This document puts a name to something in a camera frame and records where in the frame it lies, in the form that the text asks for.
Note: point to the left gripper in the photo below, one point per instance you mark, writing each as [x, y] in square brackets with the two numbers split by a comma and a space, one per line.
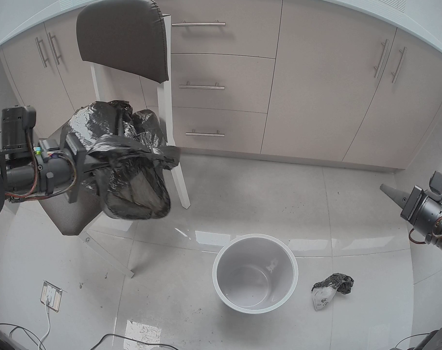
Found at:
[57, 175]

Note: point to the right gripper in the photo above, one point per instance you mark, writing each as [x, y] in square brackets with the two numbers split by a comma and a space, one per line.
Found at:
[425, 213]

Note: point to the black plastic bag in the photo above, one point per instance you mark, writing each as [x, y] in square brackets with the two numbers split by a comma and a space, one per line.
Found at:
[133, 181]

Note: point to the white printed wrapper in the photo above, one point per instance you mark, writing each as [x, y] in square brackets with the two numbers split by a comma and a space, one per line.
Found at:
[324, 297]

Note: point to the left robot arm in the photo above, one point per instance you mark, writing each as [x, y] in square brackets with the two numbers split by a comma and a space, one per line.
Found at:
[18, 173]

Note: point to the crumpled black plastic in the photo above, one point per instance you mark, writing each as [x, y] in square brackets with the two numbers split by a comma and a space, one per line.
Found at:
[339, 282]

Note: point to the white trash bin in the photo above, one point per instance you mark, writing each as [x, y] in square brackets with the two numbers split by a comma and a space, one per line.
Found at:
[255, 268]

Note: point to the beige cabinet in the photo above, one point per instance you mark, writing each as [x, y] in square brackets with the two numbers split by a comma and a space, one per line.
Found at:
[315, 86]

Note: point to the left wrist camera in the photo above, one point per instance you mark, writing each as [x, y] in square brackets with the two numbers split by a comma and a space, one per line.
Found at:
[49, 147]

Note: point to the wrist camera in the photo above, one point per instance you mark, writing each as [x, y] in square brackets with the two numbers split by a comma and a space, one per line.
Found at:
[49, 147]
[439, 182]

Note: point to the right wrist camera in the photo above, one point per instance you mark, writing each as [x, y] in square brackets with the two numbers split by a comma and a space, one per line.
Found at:
[439, 182]

